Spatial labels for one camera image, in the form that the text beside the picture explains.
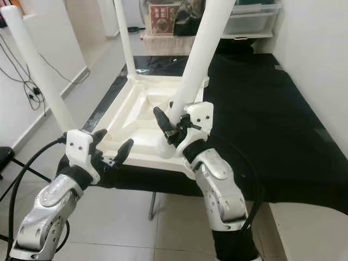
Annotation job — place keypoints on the small black plug adapter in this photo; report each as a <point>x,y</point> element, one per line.
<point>37,91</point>

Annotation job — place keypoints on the large clear tape patch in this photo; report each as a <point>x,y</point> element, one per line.
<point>95,111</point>

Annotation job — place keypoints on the grey metal table leg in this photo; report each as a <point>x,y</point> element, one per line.
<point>151,205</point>

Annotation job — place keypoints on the black plastic bag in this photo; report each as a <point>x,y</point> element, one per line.
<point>190,19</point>

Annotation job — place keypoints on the red printed carton box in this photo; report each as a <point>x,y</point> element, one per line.
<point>163,19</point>

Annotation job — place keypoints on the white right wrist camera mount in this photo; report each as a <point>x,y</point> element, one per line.
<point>198,114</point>

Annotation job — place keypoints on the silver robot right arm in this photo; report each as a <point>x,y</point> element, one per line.
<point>217,190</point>

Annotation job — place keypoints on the dark green lid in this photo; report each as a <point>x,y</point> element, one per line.
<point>255,2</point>

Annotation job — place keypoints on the clear plastic storage box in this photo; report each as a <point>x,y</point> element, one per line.
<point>255,22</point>

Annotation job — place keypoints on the black table cloth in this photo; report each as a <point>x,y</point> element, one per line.
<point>277,119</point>

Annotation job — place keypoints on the beige patterned bench cloth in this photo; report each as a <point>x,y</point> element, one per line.
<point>163,46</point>

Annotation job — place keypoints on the black round bowl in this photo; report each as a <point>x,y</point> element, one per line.
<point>236,46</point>

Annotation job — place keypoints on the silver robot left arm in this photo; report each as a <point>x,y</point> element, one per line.
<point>49,217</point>

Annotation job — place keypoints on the narrow clear tape strip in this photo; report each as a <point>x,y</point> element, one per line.
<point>148,65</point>

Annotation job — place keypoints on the small grey tape piece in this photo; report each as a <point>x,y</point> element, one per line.
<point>322,135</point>

